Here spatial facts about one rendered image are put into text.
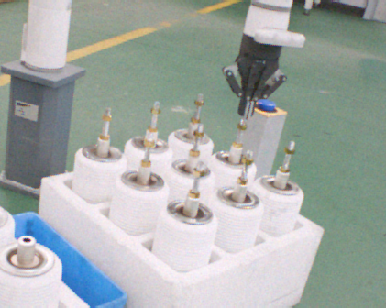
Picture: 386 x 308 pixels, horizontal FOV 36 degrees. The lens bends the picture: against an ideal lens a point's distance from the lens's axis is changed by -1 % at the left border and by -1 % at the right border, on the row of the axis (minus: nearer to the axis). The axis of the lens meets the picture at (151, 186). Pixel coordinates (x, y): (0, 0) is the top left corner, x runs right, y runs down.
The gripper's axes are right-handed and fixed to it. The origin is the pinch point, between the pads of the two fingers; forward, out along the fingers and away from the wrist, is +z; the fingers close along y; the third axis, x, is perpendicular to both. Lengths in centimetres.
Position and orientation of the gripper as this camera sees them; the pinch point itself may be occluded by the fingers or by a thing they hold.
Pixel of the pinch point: (246, 109)
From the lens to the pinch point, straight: 114.1
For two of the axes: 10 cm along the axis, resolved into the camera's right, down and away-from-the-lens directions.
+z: -1.6, 8.9, 4.4
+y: -9.6, -0.2, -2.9
